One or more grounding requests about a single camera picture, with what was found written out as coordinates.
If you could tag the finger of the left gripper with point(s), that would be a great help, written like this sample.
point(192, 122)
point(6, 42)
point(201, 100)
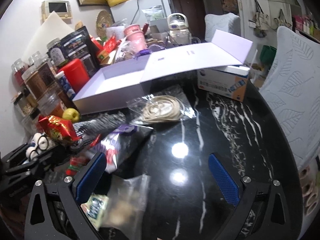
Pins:
point(16, 156)
point(40, 165)

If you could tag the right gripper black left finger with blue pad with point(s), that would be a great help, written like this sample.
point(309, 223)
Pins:
point(54, 210)

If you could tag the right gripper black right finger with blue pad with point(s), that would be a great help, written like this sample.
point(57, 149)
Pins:
point(260, 209)

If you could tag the green white snack packet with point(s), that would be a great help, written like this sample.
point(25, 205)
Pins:
point(95, 209)

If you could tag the red gold snack packet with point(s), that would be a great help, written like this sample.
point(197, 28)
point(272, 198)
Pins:
point(58, 129)

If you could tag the small nut jar black lid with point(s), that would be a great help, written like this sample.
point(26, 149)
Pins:
point(24, 105)

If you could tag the clear tub orange contents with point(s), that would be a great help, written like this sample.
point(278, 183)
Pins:
point(51, 104)

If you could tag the yellow green apple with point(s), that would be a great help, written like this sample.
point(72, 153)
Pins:
point(72, 115)

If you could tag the brown spice jar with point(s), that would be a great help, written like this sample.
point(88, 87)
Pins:
point(34, 82)

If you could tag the purple white snack bag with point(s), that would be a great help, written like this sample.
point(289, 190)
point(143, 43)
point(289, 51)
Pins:
point(120, 144)

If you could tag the red lidded spice jar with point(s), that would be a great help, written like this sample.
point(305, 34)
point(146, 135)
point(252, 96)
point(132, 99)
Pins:
point(18, 68)

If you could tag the blue white tube bottle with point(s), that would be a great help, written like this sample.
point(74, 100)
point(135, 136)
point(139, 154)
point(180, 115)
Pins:
point(66, 86)

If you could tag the dark spice jar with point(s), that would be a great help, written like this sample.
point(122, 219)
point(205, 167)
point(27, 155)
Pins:
point(43, 66)

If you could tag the red cylindrical canister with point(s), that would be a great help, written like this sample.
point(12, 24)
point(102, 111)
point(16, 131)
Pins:
point(76, 74)

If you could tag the dark label glass jar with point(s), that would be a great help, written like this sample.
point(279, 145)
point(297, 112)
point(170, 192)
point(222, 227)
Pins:
point(57, 53)

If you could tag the bag of rubber bands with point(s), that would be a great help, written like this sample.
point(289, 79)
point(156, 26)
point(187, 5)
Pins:
point(168, 105)

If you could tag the white quilted chair near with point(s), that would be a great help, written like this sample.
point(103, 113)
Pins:
point(291, 90)

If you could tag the white quilted chair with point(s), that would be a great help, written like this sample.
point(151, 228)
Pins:
point(228, 22)
point(291, 90)

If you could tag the lavender open gift box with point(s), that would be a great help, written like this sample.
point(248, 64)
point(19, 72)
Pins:
point(112, 86)

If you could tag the black snack pouch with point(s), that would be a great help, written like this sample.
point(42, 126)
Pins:
point(78, 45)

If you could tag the white foam board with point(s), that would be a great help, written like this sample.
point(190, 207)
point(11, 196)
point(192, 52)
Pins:
point(53, 27)

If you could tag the red snack bag in clutter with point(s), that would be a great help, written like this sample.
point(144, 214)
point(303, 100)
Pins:
point(111, 44)

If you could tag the woven round mat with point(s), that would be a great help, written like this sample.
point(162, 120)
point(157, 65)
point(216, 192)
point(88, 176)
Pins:
point(104, 20)

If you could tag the pink cup stack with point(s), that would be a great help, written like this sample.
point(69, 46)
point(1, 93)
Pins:
point(135, 35)

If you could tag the hanging tote bag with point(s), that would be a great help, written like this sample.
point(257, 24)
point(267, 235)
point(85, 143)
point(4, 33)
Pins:
point(261, 19)

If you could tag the white quilted chair far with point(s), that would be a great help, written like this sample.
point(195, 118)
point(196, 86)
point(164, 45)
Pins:
point(228, 22)

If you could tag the white glass teapot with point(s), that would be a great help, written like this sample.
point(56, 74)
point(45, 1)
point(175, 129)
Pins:
point(179, 29)

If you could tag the white mini fridge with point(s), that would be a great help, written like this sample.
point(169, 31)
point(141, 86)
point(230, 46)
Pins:
point(140, 12)

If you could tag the wall intercom panel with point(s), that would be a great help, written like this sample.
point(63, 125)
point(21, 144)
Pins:
point(62, 8)

